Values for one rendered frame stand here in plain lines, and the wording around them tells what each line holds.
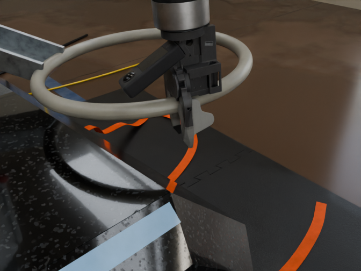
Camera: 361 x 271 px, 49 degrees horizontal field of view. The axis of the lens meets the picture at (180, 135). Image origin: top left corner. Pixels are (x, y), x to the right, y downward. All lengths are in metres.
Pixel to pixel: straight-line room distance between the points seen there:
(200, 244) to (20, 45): 0.66
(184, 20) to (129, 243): 0.34
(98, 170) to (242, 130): 1.76
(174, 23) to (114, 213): 0.30
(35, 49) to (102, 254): 0.61
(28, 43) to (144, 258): 0.64
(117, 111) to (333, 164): 1.69
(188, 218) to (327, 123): 2.01
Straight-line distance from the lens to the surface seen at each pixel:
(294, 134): 2.45
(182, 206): 0.69
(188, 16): 0.61
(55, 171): 0.74
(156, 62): 0.64
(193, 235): 0.69
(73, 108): 0.73
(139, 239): 0.63
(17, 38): 1.07
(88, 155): 0.77
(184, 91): 0.65
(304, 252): 1.69
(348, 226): 1.87
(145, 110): 0.68
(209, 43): 0.67
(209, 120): 0.70
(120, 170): 0.72
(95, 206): 0.65
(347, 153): 2.37
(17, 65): 0.96
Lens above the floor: 1.23
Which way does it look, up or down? 32 degrees down
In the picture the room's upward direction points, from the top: straight up
